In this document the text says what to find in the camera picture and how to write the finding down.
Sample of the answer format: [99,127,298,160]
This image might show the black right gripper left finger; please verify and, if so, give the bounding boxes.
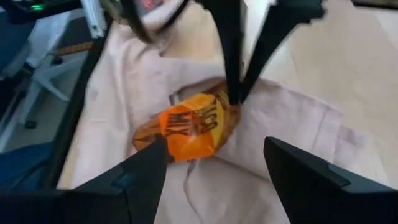
[73,135,169,224]

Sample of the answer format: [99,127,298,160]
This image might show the beige cloth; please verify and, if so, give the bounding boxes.
[57,0,392,224]

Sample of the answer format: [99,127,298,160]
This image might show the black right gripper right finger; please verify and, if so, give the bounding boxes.
[262,136,352,224]

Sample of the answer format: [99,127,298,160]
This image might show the orange braided cable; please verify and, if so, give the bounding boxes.
[55,42,94,57]

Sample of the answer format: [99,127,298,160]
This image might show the patterned smoked paprika tin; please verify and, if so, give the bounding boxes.
[135,0,165,16]

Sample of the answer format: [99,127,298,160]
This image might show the black device green light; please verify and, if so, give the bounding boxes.
[0,0,82,24]

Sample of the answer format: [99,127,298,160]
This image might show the black cable loop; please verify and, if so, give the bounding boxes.
[119,0,190,44]

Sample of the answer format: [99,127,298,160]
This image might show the orange taco seasoning packet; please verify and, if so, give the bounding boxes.
[132,83,242,164]

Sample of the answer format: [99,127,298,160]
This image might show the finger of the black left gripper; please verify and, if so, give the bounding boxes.
[201,0,243,105]
[241,0,326,102]

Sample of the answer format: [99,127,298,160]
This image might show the silver aluminium extrusion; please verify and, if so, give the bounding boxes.
[80,0,108,39]

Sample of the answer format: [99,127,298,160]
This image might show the blue object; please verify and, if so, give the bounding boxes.
[0,142,53,194]

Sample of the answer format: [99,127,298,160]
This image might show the black aluminium frame rail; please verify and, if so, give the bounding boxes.
[43,18,113,191]
[351,0,398,9]

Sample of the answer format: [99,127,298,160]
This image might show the white office chair base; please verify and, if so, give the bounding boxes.
[17,51,90,130]

